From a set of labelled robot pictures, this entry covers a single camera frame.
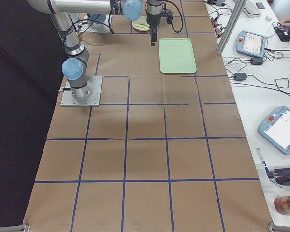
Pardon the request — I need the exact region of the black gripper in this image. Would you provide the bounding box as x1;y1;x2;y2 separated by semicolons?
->
149;25;157;46

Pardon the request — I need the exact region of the white round plate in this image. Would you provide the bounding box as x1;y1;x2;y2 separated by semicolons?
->
132;16;150;32

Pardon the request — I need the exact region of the yellow plastic fork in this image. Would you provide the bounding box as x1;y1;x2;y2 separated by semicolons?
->
135;24;149;30

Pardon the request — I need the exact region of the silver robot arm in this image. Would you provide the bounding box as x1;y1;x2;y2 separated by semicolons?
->
28;0;143;100

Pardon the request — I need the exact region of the light green tray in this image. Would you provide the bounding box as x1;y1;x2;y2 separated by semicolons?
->
159;38;197;74

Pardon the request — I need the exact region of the black power adapter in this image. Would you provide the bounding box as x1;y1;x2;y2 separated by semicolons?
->
233;72;247;81
250;57;264;66

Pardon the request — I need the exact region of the far teach pendant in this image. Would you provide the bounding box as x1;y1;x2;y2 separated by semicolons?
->
235;30;266;58

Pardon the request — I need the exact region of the teach pendant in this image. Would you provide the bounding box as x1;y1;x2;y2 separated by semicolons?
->
235;30;266;58
258;106;290;155

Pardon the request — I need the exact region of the white keyboard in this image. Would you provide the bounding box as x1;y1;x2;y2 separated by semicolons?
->
243;0;261;18

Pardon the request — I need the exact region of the black smartphone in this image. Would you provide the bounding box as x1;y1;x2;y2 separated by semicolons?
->
256;2;265;9

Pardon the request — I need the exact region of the near teach pendant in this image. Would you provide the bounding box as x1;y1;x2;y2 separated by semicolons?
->
258;106;290;155

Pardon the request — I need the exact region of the dark folded umbrella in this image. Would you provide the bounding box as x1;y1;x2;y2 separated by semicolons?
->
267;167;290;186

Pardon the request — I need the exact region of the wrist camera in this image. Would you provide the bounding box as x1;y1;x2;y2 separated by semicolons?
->
164;9;173;25

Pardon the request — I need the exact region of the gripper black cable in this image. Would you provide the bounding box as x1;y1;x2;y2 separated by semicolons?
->
163;0;186;33

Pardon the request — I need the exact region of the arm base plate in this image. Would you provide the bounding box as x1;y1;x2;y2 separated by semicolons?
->
60;76;103;107
87;13;112;34

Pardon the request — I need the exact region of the aluminium frame post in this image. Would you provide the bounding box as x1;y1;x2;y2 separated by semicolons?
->
216;0;246;55

